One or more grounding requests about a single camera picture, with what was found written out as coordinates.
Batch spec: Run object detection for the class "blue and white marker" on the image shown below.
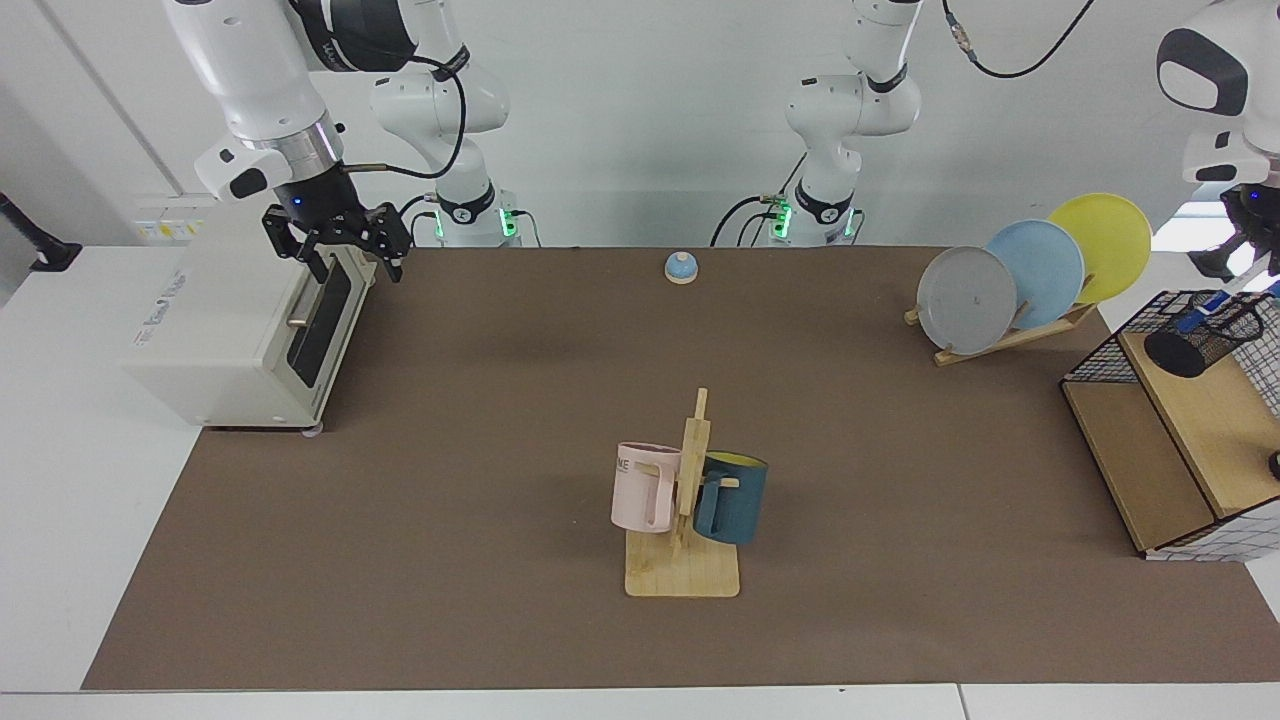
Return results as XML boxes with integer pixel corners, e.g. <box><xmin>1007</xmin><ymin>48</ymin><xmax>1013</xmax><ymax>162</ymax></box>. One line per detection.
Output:
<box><xmin>1174</xmin><ymin>289</ymin><xmax>1242</xmax><ymax>335</ymax></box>

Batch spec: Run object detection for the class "black mesh pen holder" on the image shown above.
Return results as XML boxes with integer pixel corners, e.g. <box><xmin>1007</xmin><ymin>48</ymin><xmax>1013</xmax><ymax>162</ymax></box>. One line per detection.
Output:
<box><xmin>1143</xmin><ymin>299</ymin><xmax>1267</xmax><ymax>380</ymax></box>

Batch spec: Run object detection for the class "pale toaster oven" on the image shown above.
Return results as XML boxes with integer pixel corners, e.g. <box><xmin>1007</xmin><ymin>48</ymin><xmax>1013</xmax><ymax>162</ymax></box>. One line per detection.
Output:
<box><xmin>125</xmin><ymin>205</ymin><xmax>380</xmax><ymax>437</ymax></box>

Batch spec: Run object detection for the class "white socket box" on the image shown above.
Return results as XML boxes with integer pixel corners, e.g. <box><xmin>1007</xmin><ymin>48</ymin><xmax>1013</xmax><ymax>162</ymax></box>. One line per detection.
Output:
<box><xmin>134</xmin><ymin>194</ymin><xmax>218</xmax><ymax>247</ymax></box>

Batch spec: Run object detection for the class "yellow plate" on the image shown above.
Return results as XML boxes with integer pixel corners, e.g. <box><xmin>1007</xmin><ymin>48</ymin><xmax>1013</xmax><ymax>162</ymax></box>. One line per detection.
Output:
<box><xmin>1047</xmin><ymin>192</ymin><xmax>1154</xmax><ymax>306</ymax></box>

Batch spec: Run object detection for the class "light blue plate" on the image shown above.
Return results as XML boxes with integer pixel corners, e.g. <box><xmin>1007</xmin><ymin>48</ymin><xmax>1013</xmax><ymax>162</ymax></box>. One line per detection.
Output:
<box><xmin>985</xmin><ymin>219</ymin><xmax>1087</xmax><ymax>333</ymax></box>

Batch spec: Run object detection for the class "brown table cloth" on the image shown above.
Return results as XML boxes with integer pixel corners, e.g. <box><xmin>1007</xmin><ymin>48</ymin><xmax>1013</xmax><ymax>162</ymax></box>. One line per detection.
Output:
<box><xmin>80</xmin><ymin>245</ymin><xmax>1280</xmax><ymax>692</ymax></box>

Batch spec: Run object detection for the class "black stand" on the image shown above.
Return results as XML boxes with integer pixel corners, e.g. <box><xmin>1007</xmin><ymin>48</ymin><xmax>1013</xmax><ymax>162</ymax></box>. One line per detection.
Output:
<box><xmin>0</xmin><ymin>189</ymin><xmax>84</xmax><ymax>274</ymax></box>

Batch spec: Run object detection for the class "wooden plate rack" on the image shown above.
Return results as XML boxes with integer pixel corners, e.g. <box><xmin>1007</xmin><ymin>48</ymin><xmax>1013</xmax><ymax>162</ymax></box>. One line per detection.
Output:
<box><xmin>904</xmin><ymin>275</ymin><xmax>1100</xmax><ymax>368</ymax></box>

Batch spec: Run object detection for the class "grey plate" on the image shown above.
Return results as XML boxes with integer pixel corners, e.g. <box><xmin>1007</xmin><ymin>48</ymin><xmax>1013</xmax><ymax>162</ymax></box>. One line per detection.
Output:
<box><xmin>916</xmin><ymin>246</ymin><xmax>1020</xmax><ymax>357</ymax></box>

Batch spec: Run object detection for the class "pink mug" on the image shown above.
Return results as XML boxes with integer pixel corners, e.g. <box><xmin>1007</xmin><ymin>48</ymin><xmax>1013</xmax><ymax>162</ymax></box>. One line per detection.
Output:
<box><xmin>611</xmin><ymin>441</ymin><xmax>684</xmax><ymax>535</ymax></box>

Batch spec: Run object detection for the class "dark teal mug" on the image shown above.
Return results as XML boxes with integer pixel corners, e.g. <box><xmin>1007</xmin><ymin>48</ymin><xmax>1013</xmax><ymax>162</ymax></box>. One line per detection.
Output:
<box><xmin>692</xmin><ymin>452</ymin><xmax>770</xmax><ymax>547</ymax></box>

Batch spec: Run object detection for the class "wooden cup stand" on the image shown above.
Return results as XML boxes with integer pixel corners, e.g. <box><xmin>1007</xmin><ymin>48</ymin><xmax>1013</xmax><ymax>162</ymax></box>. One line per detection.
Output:
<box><xmin>625</xmin><ymin>388</ymin><xmax>742</xmax><ymax>599</ymax></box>

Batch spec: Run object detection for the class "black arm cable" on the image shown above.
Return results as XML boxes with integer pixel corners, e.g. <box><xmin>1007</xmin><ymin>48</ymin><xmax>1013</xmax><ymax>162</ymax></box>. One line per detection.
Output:
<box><xmin>940</xmin><ymin>0</ymin><xmax>1098</xmax><ymax>80</ymax></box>
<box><xmin>343</xmin><ymin>44</ymin><xmax>472</xmax><ymax>183</ymax></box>

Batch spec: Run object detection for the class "wire basket with wooden floor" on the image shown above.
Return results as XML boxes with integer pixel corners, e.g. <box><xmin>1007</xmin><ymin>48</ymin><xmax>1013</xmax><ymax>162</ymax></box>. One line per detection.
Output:
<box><xmin>1060</xmin><ymin>289</ymin><xmax>1280</xmax><ymax>564</ymax></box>

